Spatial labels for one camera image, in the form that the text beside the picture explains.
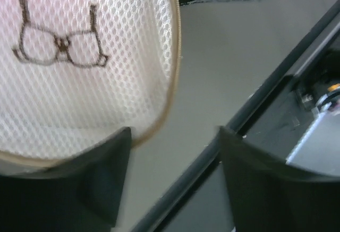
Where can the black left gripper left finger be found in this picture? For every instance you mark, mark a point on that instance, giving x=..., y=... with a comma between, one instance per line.
x=82, y=194

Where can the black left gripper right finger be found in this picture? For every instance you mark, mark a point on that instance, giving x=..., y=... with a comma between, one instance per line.
x=265, y=194

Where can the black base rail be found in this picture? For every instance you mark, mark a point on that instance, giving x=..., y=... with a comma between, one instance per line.
x=293, y=116

